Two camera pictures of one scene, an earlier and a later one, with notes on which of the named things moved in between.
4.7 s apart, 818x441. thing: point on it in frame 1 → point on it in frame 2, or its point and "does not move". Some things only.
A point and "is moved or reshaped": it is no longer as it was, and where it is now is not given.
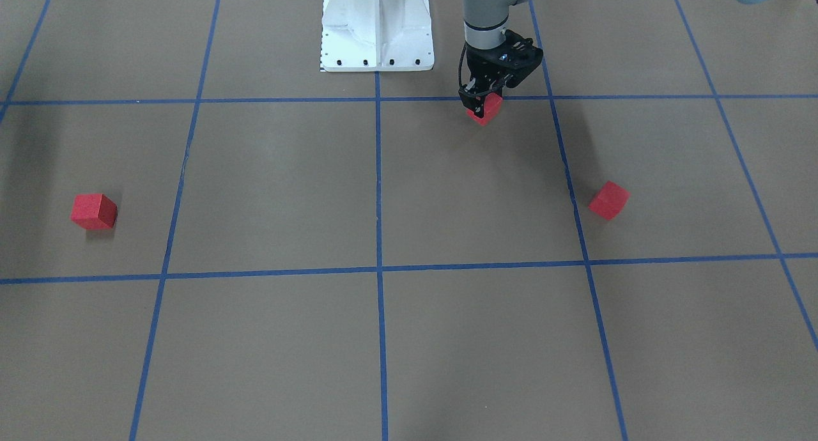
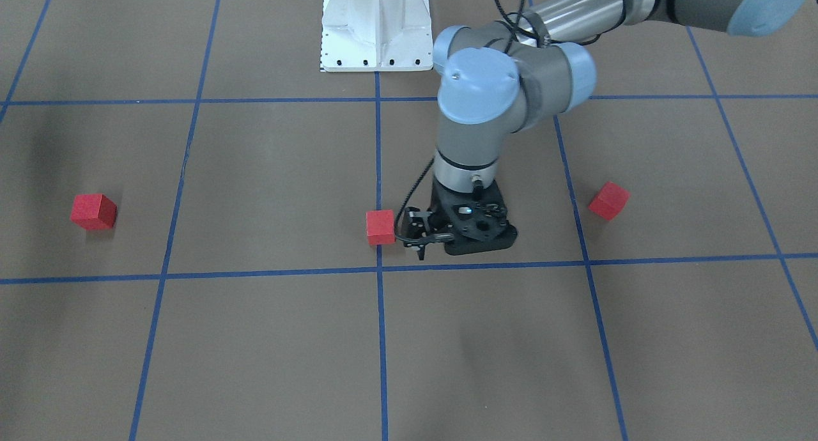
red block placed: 493,107 is moved or reshaped
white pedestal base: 376,26 does not move
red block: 609,201 does not move
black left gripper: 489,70 → 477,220
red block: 94,211 does not move
